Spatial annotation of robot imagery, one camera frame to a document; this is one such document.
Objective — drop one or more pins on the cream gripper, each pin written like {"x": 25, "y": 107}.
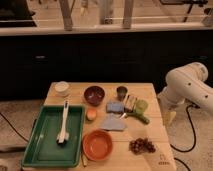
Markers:
{"x": 168, "y": 116}

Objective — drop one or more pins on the dark red grape bunch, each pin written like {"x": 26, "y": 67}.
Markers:
{"x": 140, "y": 145}

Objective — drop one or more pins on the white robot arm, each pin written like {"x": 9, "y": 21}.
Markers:
{"x": 185, "y": 83}

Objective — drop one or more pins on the orange bowl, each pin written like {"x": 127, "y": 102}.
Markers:
{"x": 97, "y": 145}

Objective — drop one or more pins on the purple bowl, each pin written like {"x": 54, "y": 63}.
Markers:
{"x": 94, "y": 95}

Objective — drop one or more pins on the striped wooden block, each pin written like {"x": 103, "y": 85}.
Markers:
{"x": 130, "y": 103}

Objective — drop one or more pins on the dark metal cup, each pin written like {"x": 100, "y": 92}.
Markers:
{"x": 121, "y": 92}

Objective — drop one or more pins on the grey blue cloth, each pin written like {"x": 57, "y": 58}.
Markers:
{"x": 112, "y": 123}

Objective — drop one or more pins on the blue sponge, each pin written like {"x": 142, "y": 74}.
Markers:
{"x": 114, "y": 107}

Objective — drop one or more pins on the orange fruit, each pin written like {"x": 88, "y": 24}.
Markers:
{"x": 91, "y": 114}

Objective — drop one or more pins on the white small cup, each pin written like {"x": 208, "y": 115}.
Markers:
{"x": 62, "y": 88}

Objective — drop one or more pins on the green plastic tray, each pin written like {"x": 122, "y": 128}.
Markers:
{"x": 43, "y": 151}

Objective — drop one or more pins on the green handled scoop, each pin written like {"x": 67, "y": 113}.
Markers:
{"x": 137, "y": 111}

